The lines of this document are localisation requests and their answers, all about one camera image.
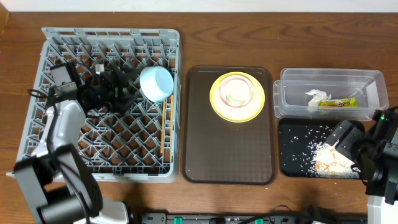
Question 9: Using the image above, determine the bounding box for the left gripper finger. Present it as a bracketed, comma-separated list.
[110, 95, 138, 114]
[104, 62, 139, 86]

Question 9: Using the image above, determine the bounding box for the food scraps rice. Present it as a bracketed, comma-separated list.
[285, 127, 361, 179]

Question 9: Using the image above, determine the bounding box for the yellow green snack wrapper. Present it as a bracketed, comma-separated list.
[318, 97, 359, 107]

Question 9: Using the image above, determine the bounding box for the light blue bowl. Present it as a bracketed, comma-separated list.
[139, 66, 174, 103]

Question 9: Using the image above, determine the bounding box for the wooden chopstick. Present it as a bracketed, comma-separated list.
[160, 100, 167, 156]
[169, 94, 174, 163]

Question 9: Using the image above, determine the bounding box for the white tissue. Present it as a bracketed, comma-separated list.
[305, 89, 331, 113]

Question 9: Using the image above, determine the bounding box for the yellow plate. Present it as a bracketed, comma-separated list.
[210, 72, 266, 123]

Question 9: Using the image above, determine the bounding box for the white cup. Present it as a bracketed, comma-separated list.
[226, 91, 250, 107]

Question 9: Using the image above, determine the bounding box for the pink bowl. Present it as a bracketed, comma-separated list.
[218, 75, 254, 108]

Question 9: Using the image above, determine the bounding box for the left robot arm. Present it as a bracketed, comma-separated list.
[14, 62, 137, 224]

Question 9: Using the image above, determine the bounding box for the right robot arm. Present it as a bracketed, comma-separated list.
[325, 106, 397, 224]

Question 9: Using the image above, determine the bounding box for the grey dishwasher rack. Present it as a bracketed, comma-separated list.
[6, 27, 184, 184]

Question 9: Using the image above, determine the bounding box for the black tray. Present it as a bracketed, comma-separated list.
[278, 118, 372, 180]

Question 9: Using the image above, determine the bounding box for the clear plastic bin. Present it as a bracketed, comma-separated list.
[273, 68, 389, 121]

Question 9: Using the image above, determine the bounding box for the dark brown serving tray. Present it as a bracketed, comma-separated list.
[182, 66, 277, 185]

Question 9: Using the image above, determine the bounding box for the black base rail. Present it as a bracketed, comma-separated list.
[134, 213, 368, 224]

